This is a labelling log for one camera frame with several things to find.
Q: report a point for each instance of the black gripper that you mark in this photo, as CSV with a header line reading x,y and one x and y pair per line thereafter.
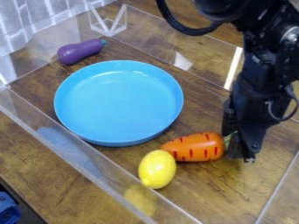
x,y
258,105

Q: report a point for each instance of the orange toy carrot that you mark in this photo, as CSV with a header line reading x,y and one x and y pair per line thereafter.
x,y
200,147

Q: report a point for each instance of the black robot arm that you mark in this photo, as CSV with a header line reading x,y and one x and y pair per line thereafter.
x,y
269,23

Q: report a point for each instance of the blue round tray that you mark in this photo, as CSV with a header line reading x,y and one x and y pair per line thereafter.
x,y
120,102

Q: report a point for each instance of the yellow toy lemon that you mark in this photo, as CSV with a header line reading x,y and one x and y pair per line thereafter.
x,y
157,169

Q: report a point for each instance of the purple toy eggplant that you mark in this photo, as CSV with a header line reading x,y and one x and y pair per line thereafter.
x,y
73,53

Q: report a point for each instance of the blue object at corner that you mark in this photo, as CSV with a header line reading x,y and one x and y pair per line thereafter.
x,y
10,210

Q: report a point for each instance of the clear acrylic barrier wall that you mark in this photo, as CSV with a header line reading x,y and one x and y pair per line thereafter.
x,y
70,182

